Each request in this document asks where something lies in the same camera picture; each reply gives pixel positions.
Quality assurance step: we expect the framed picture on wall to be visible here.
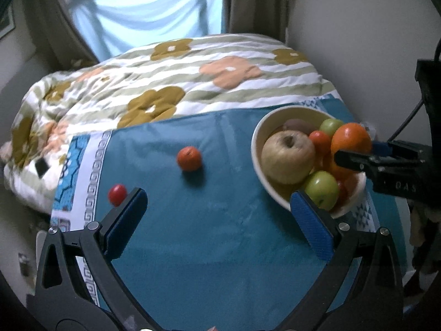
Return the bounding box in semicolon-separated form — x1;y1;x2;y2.
0;5;15;39

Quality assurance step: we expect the black cable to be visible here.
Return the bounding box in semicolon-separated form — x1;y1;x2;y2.
387;37;441;142

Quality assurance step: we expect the grey drape left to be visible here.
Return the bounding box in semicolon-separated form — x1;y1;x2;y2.
22;0;98;70

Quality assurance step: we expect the person's hand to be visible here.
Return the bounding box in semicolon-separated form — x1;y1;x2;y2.
409;202;440;247

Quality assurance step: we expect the light blue sheer curtain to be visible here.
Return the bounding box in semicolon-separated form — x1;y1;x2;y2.
68;0;224;61

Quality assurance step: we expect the large yellowish brown apple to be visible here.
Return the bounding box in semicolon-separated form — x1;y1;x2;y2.
261;130;315;185

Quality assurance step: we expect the floral striped duvet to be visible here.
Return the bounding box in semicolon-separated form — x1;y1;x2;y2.
1;34;338;214

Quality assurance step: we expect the grey drape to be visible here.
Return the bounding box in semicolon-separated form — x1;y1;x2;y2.
222;0;290;43
22;0;98;70

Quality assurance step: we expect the large orange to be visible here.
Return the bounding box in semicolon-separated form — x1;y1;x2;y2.
329;122;372;180

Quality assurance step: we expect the brown kiwi fruit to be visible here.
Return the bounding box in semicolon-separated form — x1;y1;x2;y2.
282;119;316;136

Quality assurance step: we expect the grey drape right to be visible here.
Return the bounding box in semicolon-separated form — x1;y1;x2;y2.
222;0;290;43

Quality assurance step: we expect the small green apple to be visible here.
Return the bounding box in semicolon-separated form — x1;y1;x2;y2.
318;118;345;138

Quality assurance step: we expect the cream ceramic bowl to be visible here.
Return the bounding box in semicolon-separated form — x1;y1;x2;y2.
250;105;367;219

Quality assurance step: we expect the black phone on duvet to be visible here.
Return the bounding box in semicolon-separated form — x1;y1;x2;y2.
34;158;50;178

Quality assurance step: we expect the red cherry tomato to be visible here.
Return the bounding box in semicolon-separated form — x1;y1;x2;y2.
334;180;348;209
108;184;128;207

